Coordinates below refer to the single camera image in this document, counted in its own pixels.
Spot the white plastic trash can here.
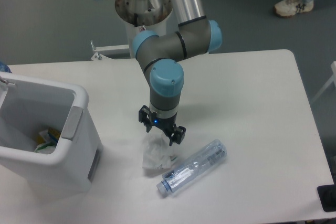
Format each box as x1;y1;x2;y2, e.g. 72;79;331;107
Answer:
1;72;103;193

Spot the clear plastic water bottle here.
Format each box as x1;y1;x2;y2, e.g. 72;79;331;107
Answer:
156;139;227;197

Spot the yellow green trash in can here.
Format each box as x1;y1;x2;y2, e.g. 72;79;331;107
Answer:
34;127;61;154

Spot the white frame at right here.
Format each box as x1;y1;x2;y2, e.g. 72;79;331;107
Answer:
310;61;335;105

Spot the black clamp at table edge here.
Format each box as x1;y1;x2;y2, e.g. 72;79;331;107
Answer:
317;184;335;212

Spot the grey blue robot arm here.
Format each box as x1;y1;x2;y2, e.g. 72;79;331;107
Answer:
115;0;223;144

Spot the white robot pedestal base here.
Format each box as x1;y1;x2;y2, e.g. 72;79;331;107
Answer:
90;0;174;61

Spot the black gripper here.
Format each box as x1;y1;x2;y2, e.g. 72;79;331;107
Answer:
138;105;186;146

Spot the white paper wrapper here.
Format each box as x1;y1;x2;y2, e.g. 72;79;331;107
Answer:
142;133;180;177

